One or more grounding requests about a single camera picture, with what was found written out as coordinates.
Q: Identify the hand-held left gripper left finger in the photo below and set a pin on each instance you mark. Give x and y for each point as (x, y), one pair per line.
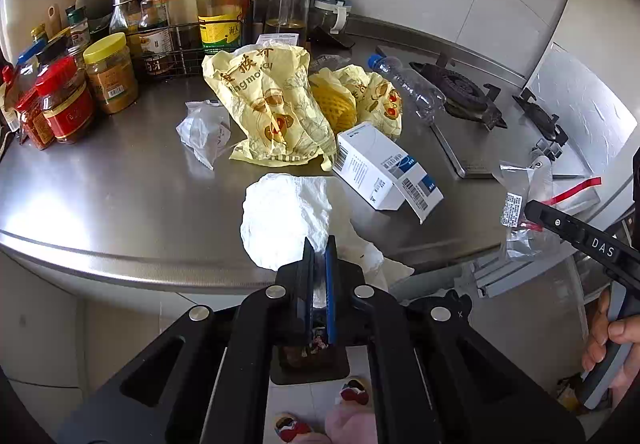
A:
(306, 284)

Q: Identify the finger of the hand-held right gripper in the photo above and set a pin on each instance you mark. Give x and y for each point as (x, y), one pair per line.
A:
(552, 220)

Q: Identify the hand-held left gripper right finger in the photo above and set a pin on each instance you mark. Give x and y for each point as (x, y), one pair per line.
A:
(331, 294)

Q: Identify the clear plastic wrapper red strip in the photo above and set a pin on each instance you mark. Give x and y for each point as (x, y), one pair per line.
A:
(517, 204)

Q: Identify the white plastic bag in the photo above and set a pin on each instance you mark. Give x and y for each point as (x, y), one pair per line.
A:
(280, 219)

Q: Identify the yellow foam fruit net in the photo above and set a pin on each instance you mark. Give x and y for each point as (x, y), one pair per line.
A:
(331, 105)

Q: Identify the small yellow plastic bag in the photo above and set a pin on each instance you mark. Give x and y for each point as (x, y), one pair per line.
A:
(381, 99)

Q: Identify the person's right hand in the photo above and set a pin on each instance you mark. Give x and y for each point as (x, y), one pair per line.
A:
(625, 331)

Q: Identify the aluminium door track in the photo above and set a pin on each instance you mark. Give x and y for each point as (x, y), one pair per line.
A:
(525, 274)

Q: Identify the steel gas stove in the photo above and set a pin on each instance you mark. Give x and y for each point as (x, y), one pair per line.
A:
(480, 149)

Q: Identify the white foil splash guard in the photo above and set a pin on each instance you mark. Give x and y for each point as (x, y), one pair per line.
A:
(585, 104)

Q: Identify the pink fleece pants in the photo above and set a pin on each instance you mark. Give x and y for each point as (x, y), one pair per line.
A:
(350, 424)

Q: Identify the white blue carton box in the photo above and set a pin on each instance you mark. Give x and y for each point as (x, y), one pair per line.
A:
(370, 159)

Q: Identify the white cabinet door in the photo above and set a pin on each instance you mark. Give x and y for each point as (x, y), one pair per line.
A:
(40, 334)
(130, 319)

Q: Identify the crumpled white plastic wrapper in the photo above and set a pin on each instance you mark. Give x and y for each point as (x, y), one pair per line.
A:
(200, 129)

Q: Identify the clear plastic bottle blue cap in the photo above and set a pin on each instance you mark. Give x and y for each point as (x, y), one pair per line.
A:
(410, 84)

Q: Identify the large yellow plastic bag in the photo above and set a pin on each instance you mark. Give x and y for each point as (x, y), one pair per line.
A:
(260, 89)

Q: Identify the glass jar blue white lid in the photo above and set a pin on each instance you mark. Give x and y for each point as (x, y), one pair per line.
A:
(327, 12)

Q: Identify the yellow lid powder jar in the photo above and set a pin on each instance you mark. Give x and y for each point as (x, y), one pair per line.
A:
(112, 74)

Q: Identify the large red lid chili jar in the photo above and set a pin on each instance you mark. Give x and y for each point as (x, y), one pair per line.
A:
(67, 99)

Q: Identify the brown jar yellow lid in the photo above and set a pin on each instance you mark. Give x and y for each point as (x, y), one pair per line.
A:
(154, 19)

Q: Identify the small red lid chili jar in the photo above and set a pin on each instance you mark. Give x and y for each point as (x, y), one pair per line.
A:
(32, 122)

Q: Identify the glass shaker steel cap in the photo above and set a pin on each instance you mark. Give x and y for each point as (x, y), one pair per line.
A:
(125, 12)

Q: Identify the green cap spice jar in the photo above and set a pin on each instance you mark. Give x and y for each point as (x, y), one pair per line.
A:
(78, 29)

